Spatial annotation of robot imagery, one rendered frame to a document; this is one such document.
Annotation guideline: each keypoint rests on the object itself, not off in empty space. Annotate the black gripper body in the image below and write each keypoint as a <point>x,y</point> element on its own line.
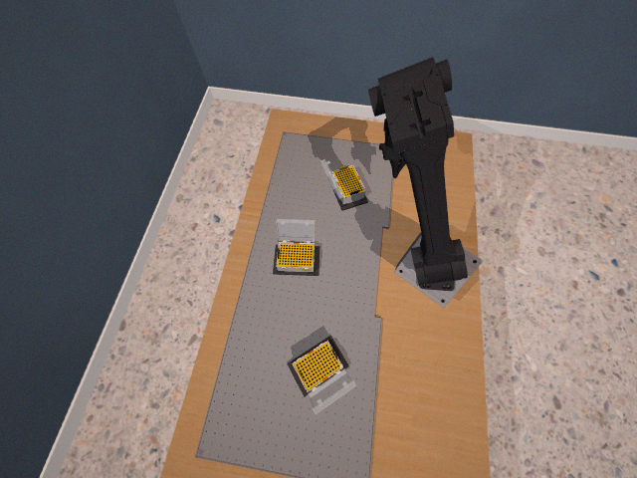
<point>388,152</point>

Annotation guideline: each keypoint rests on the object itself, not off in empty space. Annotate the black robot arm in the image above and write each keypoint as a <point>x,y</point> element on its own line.
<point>411,97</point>

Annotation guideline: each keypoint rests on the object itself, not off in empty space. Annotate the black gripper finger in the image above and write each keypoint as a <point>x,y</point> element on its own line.
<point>396,163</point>
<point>400,166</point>

